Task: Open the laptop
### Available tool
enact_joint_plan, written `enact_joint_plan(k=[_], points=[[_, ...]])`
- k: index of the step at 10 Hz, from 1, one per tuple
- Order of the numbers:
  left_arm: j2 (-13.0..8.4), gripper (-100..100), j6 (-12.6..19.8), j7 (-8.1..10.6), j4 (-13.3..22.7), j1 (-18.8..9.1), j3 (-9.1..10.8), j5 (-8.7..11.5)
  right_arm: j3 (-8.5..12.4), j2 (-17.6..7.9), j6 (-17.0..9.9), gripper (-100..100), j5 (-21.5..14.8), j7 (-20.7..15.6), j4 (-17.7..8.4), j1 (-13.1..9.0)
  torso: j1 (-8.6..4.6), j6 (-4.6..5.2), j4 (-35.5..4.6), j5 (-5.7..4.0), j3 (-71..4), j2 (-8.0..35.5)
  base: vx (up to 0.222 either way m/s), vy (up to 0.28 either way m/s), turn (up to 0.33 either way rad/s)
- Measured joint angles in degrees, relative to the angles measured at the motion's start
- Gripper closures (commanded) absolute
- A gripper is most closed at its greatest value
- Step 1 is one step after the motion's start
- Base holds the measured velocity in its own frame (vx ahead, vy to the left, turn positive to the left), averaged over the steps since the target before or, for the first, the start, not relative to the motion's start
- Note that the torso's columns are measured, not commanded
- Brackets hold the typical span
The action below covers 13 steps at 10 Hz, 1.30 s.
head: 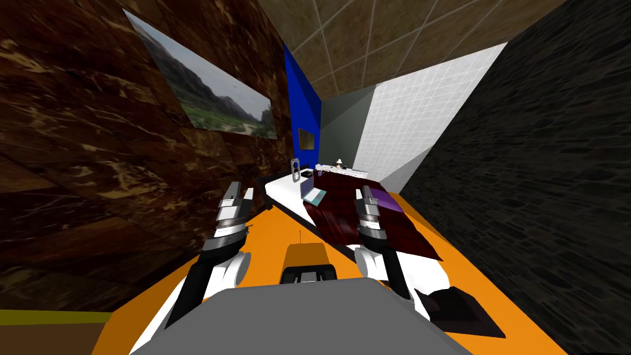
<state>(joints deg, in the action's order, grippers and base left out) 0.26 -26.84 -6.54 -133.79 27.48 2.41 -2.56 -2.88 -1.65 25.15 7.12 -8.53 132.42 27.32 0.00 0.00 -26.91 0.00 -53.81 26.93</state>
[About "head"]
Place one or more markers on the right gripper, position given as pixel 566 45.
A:
pixel 368 209

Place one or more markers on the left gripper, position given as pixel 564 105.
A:
pixel 231 209

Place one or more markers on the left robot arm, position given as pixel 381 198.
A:
pixel 192 291

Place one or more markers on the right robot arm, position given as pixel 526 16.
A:
pixel 397 276

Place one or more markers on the purple pillow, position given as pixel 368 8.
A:
pixel 387 201

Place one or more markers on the white shelf with lamp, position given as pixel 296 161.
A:
pixel 345 171

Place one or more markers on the white bed with dark red blanket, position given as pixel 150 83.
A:
pixel 340 217

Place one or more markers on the teal open laptop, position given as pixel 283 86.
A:
pixel 314 197

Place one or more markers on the silver upright device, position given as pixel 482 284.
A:
pixel 296 170

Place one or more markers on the orange box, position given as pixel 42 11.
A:
pixel 304 254

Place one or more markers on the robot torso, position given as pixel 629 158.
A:
pixel 305 320

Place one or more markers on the small brown wall picture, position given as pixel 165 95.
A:
pixel 306 139

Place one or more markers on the mountain landscape wall picture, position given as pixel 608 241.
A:
pixel 207 93

